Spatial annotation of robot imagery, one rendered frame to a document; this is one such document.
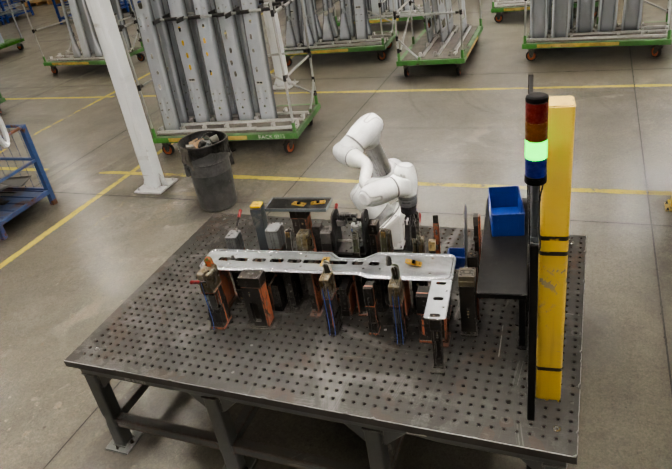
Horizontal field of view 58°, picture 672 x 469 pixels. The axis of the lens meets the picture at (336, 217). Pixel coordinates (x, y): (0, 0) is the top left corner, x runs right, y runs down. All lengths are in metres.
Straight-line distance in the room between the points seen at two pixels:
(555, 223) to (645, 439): 1.71
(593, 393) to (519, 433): 1.25
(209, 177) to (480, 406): 3.95
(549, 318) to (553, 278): 0.19
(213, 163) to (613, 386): 3.90
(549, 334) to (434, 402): 0.59
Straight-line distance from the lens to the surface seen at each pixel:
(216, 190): 6.09
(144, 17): 7.65
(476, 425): 2.71
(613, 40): 9.44
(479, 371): 2.93
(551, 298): 2.48
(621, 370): 4.04
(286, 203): 3.49
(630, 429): 3.73
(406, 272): 3.03
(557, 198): 2.24
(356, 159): 3.14
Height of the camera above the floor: 2.73
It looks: 29 degrees down
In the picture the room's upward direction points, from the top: 9 degrees counter-clockwise
